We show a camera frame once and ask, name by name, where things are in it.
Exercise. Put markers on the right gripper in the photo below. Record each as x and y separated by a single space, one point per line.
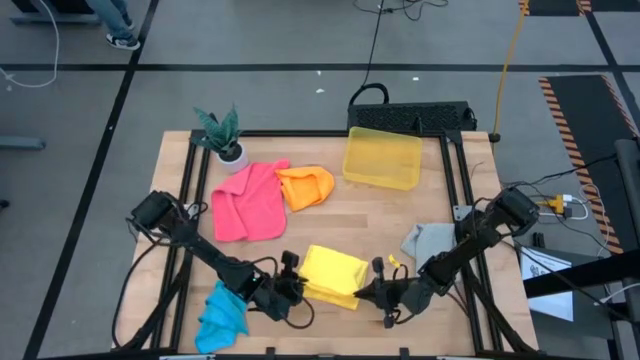
405 297

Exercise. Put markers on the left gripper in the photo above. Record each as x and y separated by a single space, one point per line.
275 295

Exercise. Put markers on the yellow microfiber towel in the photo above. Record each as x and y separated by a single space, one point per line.
332 275

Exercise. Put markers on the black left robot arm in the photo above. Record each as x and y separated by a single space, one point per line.
210 252

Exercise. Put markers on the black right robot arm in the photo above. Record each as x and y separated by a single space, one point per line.
475 237

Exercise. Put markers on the grey microfiber towel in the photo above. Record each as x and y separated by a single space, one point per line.
425 240

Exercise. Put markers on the blue microfiber towel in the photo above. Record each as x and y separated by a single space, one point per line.
220 320

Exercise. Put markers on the pink microfiber towel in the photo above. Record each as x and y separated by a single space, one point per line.
250 205

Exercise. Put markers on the orange microfiber towel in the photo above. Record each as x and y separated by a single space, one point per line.
305 187

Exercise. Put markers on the grey metal mounting plate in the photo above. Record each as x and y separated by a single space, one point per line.
461 214

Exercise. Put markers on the yellow translucent plastic bin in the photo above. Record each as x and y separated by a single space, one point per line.
382 157

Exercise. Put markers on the snake plant in white pot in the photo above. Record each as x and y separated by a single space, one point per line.
227 150

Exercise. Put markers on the white paper sheet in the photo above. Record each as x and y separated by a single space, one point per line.
550 307

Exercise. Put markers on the black perforated computer case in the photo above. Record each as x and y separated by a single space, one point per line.
410 117

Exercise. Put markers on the yellow power adapter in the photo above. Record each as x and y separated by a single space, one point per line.
556 203

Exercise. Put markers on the black stand bar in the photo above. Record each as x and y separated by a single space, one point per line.
585 274

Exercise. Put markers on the large hazard striped floor mat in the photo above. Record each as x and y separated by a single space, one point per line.
585 130

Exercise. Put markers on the grey desk foot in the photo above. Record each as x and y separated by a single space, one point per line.
50 20
20 143

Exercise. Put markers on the person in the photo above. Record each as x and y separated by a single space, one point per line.
112 20

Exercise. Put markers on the small hazard striped floor mat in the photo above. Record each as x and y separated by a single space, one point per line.
555 6

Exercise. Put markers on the black aluminium table frame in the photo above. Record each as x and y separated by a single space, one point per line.
300 133

